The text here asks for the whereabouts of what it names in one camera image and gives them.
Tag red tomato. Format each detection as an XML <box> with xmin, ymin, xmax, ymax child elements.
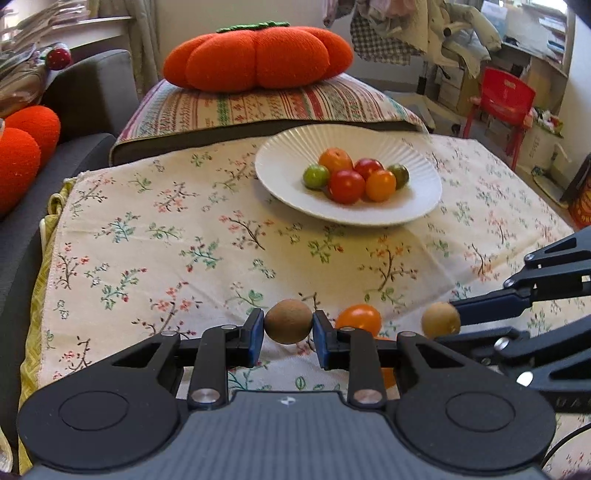
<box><xmin>353</xmin><ymin>158</ymin><xmax>385</xmax><ymax>181</ymax></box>
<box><xmin>329</xmin><ymin>169</ymin><xmax>366</xmax><ymax>205</ymax></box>

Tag white storage box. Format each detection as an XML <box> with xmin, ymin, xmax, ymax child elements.
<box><xmin>519</xmin><ymin>120</ymin><xmax>564</xmax><ymax>174</ymax></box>

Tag crumpled brown bags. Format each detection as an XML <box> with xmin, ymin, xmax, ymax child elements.
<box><xmin>0</xmin><ymin>46</ymin><xmax>51</xmax><ymax>118</ymax></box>

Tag light green tomato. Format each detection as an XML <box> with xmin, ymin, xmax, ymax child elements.
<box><xmin>303</xmin><ymin>164</ymin><xmax>331</xmax><ymax>190</ymax></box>

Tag pile of papers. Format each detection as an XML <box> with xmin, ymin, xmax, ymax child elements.
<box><xmin>0</xmin><ymin>0</ymin><xmax>90</xmax><ymax>47</ymax></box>

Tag floral tablecloth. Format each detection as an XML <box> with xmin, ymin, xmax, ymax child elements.
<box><xmin>39</xmin><ymin>131</ymin><xmax>591</xmax><ymax>476</ymax></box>

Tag white ribbed plate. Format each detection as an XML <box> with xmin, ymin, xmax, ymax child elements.
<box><xmin>255</xmin><ymin>124</ymin><xmax>443</xmax><ymax>227</ymax></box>

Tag grey sofa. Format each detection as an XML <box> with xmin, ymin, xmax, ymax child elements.
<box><xmin>0</xmin><ymin>49</ymin><xmax>139</xmax><ymax>472</ymax></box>

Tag red ball ornament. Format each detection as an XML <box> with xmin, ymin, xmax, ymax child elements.
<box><xmin>46</xmin><ymin>46</ymin><xmax>72</xmax><ymax>71</ymax></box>

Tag wooden shelf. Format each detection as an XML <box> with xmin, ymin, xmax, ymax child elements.
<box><xmin>501</xmin><ymin>0</ymin><xmax>573</xmax><ymax>109</ymax></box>

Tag brown round fruit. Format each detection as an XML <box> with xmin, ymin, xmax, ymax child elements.
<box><xmin>421</xmin><ymin>302</ymin><xmax>461</xmax><ymax>340</ymax></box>
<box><xmin>264</xmin><ymin>298</ymin><xmax>314</xmax><ymax>344</ymax></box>

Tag red plastic chair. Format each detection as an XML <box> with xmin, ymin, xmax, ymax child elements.
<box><xmin>463</xmin><ymin>67</ymin><xmax>537</xmax><ymax>171</ymax></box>

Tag dark board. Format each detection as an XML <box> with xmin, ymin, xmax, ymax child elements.
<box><xmin>560</xmin><ymin>154</ymin><xmax>591</xmax><ymax>204</ymax></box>

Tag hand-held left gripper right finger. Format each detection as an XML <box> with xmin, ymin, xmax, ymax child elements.
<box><xmin>312</xmin><ymin>311</ymin><xmax>467</xmax><ymax>411</ymax></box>

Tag yellow-green mat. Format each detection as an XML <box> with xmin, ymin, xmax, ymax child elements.
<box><xmin>18</xmin><ymin>178</ymin><xmax>77</xmax><ymax>462</ymax></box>

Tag dark green tomato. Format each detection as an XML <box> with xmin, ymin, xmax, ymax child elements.
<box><xmin>387</xmin><ymin>164</ymin><xmax>410</xmax><ymax>189</ymax></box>

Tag large orange mandarin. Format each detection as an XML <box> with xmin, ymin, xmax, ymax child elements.
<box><xmin>318</xmin><ymin>148</ymin><xmax>354</xmax><ymax>174</ymax></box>

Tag black cable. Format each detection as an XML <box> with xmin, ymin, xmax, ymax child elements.
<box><xmin>540</xmin><ymin>427</ymin><xmax>591</xmax><ymax>469</ymax></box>

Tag large orange pumpkin cushion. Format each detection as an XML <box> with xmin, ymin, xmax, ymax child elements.
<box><xmin>163</xmin><ymin>20</ymin><xmax>354</xmax><ymax>90</ymax></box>

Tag small orange pumpkin cushion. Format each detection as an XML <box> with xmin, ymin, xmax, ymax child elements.
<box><xmin>0</xmin><ymin>105</ymin><xmax>62</xmax><ymax>217</ymax></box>

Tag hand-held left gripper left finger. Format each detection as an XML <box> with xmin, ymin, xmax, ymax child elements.
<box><xmin>111</xmin><ymin>308</ymin><xmax>265</xmax><ymax>411</ymax></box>

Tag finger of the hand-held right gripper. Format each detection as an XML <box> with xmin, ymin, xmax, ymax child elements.
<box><xmin>434</xmin><ymin>325</ymin><xmax>591</xmax><ymax>398</ymax></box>
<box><xmin>449</xmin><ymin>233</ymin><xmax>591</xmax><ymax>326</ymax></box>

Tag beige curtain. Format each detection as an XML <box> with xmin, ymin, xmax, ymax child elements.
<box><xmin>99</xmin><ymin>0</ymin><xmax>160</xmax><ymax>93</ymax></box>

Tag striped patterned pillow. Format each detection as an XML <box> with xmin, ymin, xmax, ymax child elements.
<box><xmin>110</xmin><ymin>74</ymin><xmax>430</xmax><ymax>167</ymax></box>

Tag pile of hanging clothes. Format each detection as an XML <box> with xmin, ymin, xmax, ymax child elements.
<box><xmin>323</xmin><ymin>0</ymin><xmax>504</xmax><ymax>65</ymax></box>

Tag red and yellow tin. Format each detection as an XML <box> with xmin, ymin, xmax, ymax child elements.
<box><xmin>568</xmin><ymin>185</ymin><xmax>591</xmax><ymax>229</ymax></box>

